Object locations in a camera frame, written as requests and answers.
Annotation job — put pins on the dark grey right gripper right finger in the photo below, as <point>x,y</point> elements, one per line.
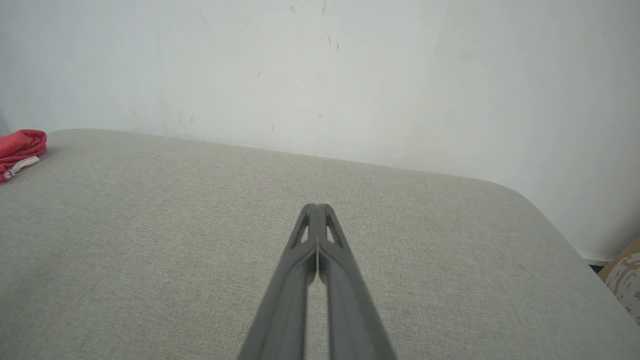
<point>350,310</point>

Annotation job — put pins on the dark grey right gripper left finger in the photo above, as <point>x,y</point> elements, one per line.
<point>285,310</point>

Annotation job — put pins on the red and white jersey shirt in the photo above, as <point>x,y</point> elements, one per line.
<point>20,147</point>

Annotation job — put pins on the grey fabric sofa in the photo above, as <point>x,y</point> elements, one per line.
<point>150,250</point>

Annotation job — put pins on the patterned cardboard box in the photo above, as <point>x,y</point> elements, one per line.
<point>625,280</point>

